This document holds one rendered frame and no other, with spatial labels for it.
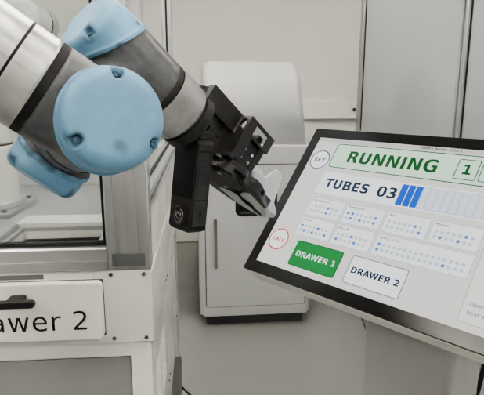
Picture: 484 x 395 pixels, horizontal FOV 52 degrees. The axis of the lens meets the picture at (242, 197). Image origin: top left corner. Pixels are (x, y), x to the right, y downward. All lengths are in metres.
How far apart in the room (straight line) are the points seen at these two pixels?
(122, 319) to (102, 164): 0.66
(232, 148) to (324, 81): 3.74
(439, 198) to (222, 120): 0.35
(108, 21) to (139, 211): 0.48
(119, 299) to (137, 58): 0.56
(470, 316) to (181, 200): 0.39
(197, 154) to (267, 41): 3.66
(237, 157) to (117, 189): 0.36
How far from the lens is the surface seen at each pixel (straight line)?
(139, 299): 0.97
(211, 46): 4.15
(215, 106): 0.60
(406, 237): 0.77
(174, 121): 0.55
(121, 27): 0.51
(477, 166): 0.80
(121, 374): 1.06
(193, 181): 0.58
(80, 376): 1.08
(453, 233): 0.75
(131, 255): 0.94
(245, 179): 0.61
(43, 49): 0.37
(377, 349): 0.90
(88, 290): 0.96
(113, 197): 0.92
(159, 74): 0.53
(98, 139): 0.35
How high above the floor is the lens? 1.27
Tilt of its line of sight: 12 degrees down
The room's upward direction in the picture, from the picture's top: straight up
